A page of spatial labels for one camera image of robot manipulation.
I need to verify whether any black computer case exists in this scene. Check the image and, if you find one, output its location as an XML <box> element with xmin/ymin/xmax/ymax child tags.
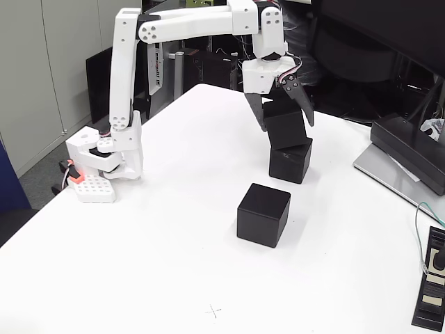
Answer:
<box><xmin>182</xmin><ymin>48</ymin><xmax>244</xmax><ymax>91</ymax></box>

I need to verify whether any bin with clear plastic bag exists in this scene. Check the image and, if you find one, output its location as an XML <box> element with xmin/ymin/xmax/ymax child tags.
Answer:
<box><xmin>280</xmin><ymin>10</ymin><xmax>321</xmax><ymax>87</ymax></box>

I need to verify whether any black office chair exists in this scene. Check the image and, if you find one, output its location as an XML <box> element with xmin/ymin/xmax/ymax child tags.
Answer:
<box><xmin>309</xmin><ymin>17</ymin><xmax>401</xmax><ymax>86</ymax></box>

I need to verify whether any black cube with scratch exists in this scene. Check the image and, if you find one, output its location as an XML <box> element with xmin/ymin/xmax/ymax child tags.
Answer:
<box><xmin>268</xmin><ymin>137</ymin><xmax>314</xmax><ymax>184</ymax></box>

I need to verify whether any yellow-green panel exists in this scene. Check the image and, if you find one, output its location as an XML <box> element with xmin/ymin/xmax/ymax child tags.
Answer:
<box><xmin>185</xmin><ymin>0</ymin><xmax>225</xmax><ymax>8</ymax></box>

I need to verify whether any grey computer tower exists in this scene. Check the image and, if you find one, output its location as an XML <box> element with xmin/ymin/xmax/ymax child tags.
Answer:
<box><xmin>142</xmin><ymin>0</ymin><xmax>182</xmax><ymax>102</ymax></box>

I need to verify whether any silver monitor stand base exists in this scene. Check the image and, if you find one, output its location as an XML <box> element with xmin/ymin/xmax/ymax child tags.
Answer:
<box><xmin>353</xmin><ymin>142</ymin><xmax>445</xmax><ymax>223</ymax></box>

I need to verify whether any black box on stand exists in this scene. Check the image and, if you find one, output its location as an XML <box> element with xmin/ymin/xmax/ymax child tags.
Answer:
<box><xmin>370</xmin><ymin>113</ymin><xmax>445</xmax><ymax>196</ymax></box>

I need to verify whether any white crumpled bag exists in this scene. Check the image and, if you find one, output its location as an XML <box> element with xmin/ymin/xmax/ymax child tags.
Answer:
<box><xmin>419</xmin><ymin>118</ymin><xmax>445</xmax><ymax>142</ymax></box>

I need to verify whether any grey metal cabinet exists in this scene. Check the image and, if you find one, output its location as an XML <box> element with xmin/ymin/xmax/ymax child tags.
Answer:
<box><xmin>0</xmin><ymin>0</ymin><xmax>143</xmax><ymax>178</ymax></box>

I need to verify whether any black slotted holder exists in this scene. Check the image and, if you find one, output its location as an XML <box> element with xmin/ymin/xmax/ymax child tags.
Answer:
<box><xmin>411</xmin><ymin>225</ymin><xmax>445</xmax><ymax>331</ymax></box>

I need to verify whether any blue partition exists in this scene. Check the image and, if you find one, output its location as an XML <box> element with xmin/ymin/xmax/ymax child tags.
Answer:
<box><xmin>0</xmin><ymin>138</ymin><xmax>32</xmax><ymax>212</ymax></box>

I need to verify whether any red white black servo cable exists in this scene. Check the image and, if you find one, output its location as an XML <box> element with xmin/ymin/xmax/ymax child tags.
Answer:
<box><xmin>273</xmin><ymin>51</ymin><xmax>303</xmax><ymax>88</ymax></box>

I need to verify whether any grey metal post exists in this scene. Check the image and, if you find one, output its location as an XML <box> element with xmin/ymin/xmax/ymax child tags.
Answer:
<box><xmin>173</xmin><ymin>51</ymin><xmax>185</xmax><ymax>100</ymax></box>

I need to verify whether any green cable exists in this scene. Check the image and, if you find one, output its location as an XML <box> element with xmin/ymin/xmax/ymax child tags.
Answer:
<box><xmin>414</xmin><ymin>201</ymin><xmax>445</xmax><ymax>274</ymax></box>

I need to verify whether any orange cable connector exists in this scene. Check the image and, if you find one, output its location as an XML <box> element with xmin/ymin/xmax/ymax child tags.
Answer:
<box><xmin>58</xmin><ymin>159</ymin><xmax>85</xmax><ymax>185</ymax></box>

